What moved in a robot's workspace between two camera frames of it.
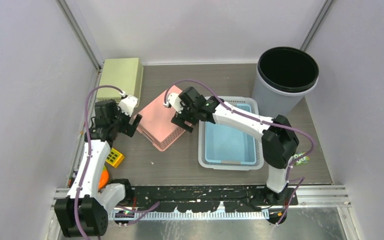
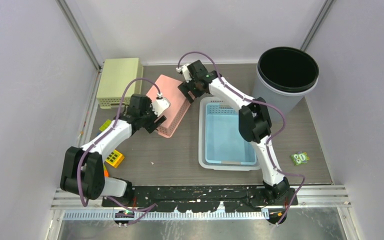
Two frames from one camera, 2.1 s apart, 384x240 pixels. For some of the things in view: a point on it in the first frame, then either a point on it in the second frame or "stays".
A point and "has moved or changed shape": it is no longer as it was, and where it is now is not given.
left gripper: (128, 129) -> (152, 126)
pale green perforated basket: (125, 74) stays
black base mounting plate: (199, 198) stays
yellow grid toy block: (115, 158) stays
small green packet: (303, 160) stays
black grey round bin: (284, 76) stays
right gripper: (180, 119) -> (185, 87)
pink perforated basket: (155, 125) has moved or changed shape
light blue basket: (226, 144) stays
